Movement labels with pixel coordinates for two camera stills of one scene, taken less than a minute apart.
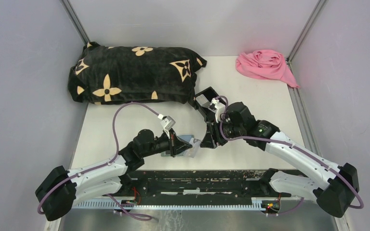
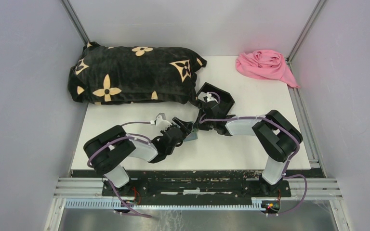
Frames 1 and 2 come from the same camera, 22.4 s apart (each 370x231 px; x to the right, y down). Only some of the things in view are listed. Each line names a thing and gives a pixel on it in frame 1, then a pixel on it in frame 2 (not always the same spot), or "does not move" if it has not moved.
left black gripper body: x=172 y=143 -> x=185 y=130
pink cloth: x=265 y=64 does not move
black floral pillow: x=102 y=74 does not move
